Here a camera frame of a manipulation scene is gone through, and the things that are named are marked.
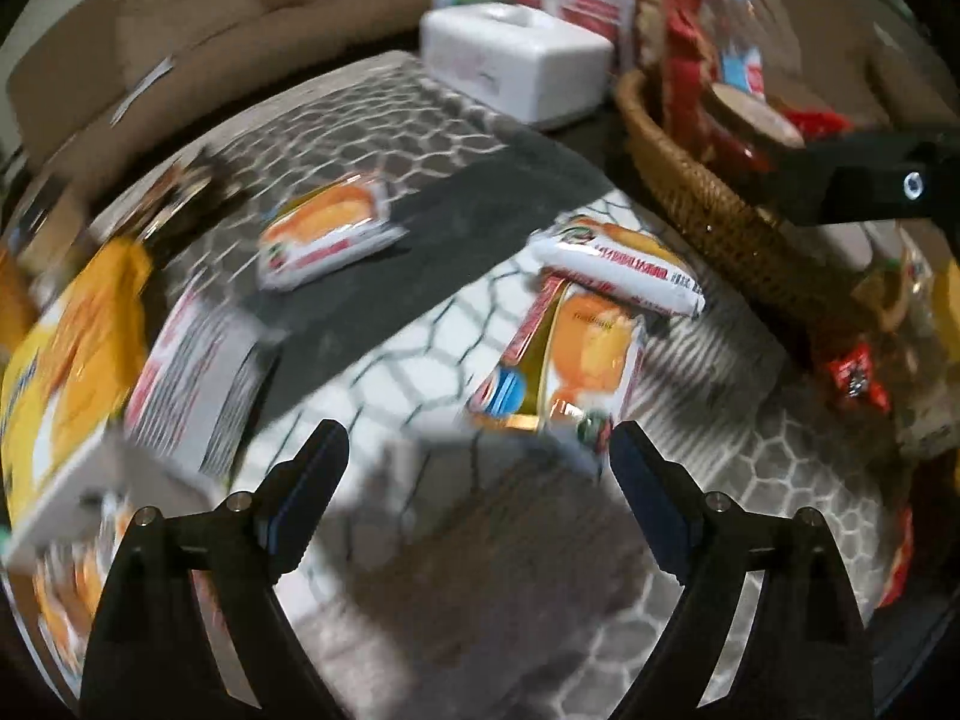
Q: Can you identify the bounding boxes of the white paper sheet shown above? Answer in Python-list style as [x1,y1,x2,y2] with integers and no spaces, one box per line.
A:
[111,55,179,126]

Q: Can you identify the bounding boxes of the brown sofa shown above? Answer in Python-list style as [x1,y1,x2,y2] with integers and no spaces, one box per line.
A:
[0,0,452,170]

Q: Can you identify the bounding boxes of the red candy wrapper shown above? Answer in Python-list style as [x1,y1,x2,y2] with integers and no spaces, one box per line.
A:
[823,341,895,415]

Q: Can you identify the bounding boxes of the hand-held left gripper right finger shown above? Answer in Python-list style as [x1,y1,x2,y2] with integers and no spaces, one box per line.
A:
[606,420,876,720]

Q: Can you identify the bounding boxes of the white tissue box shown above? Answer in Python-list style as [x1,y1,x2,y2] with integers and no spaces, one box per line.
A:
[418,3,616,130]

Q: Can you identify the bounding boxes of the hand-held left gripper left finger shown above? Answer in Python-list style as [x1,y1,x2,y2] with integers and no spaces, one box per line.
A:
[79,418,351,720]

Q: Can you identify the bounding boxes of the orange bread snack packet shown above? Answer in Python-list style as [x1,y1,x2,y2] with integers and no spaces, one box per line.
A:
[30,495,125,695]
[465,281,647,466]
[257,172,410,293]

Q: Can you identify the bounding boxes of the dark grey mat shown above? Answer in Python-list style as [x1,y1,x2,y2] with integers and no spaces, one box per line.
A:
[238,133,610,425]

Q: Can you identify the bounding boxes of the blue white red packet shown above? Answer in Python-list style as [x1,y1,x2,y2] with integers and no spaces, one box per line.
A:
[718,0,767,100]

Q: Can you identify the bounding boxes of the wicker basket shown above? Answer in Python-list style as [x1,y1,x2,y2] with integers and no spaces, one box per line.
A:
[613,67,905,365]

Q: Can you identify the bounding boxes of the jar with pale lid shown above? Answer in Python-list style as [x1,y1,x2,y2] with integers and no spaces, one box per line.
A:
[700,81,809,175]

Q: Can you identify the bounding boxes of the cardboard box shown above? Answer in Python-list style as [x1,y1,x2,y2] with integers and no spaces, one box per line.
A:
[4,424,222,586]

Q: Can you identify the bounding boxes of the red snack bags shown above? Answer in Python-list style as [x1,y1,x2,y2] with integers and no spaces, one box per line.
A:
[636,0,751,166]

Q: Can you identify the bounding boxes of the yellow cracker bag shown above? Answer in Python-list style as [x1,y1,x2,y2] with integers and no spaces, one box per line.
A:
[0,238,153,530]

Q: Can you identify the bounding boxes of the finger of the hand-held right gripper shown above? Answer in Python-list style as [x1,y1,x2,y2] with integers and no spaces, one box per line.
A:
[772,127,960,231]

